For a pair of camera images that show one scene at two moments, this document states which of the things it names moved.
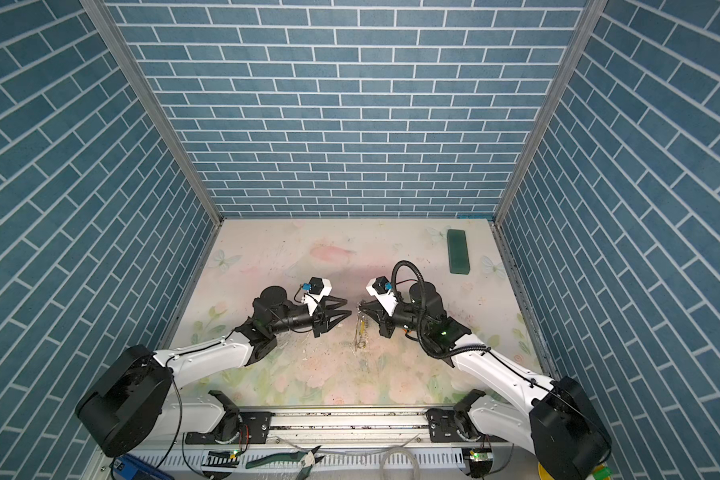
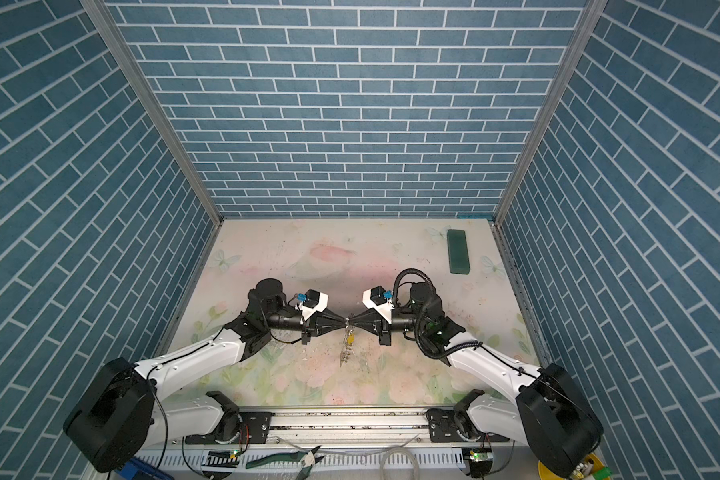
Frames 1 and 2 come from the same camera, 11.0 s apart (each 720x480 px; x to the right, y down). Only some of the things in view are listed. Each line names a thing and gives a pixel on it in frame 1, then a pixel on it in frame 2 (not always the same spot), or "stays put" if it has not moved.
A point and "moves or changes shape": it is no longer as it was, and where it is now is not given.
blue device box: (132, 467) stays put
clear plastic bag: (361, 329) moves or changes shape
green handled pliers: (306, 458) stays put
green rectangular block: (458, 253) stays put
